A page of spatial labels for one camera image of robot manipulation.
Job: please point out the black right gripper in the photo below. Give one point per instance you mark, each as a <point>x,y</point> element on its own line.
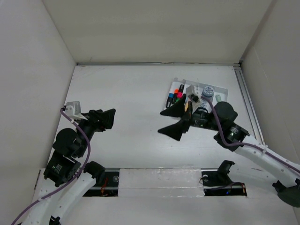
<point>176,130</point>

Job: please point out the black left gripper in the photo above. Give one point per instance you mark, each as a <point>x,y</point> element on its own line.
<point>102,120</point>

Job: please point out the blue cap black highlighter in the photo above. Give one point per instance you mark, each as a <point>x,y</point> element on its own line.
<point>169,101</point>

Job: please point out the pink cap black highlighter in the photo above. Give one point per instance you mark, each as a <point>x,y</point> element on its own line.
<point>180,91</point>

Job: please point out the orange cap black highlighter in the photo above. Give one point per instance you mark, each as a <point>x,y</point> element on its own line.
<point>175,94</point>

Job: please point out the green correction tape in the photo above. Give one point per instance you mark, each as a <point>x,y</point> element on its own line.
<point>218,98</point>

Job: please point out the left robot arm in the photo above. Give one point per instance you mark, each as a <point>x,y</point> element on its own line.
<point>69,173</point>

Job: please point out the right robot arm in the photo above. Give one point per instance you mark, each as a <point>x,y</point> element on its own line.
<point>276,174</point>

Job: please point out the white compartment organizer tray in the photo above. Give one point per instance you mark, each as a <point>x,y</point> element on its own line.
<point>223,92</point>

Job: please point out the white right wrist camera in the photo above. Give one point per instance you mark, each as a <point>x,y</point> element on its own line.
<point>194,93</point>

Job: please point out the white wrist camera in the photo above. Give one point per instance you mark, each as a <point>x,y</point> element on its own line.
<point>194,93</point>
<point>75,108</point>

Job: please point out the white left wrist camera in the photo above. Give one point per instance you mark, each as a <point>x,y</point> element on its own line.
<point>75,108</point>

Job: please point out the aluminium frame rail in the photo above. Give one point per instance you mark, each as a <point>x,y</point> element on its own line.
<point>249,105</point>

